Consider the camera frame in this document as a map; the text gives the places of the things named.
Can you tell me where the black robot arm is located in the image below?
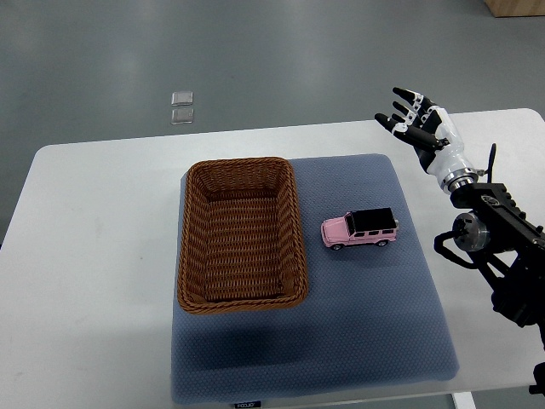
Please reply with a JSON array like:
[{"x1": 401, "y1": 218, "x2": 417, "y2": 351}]
[{"x1": 433, "y1": 183, "x2": 544, "y2": 337}]

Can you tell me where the pink toy car black roof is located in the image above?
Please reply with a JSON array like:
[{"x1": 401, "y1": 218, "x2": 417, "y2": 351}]
[{"x1": 320, "y1": 208, "x2": 399, "y2": 251}]

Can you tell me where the white table leg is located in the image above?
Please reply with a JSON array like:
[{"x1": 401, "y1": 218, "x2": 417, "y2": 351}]
[{"x1": 451, "y1": 392, "x2": 476, "y2": 409}]

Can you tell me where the brown wicker basket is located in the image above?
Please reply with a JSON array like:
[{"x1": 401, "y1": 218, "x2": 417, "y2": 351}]
[{"x1": 177, "y1": 157, "x2": 308, "y2": 314}]

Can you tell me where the wooden box corner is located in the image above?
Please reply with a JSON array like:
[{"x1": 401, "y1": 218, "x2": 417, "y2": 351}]
[{"x1": 485, "y1": 0, "x2": 545, "y2": 18}]

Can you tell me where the blue-grey textured mat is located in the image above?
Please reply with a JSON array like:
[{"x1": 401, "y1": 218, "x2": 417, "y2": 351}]
[{"x1": 171, "y1": 154, "x2": 459, "y2": 405}]

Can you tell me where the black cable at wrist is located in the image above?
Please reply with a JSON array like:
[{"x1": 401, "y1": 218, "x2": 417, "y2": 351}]
[{"x1": 476, "y1": 142, "x2": 498, "y2": 184}]

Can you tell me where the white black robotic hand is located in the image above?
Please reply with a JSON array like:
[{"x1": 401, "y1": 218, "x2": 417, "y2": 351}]
[{"x1": 375, "y1": 87, "x2": 479, "y2": 194}]

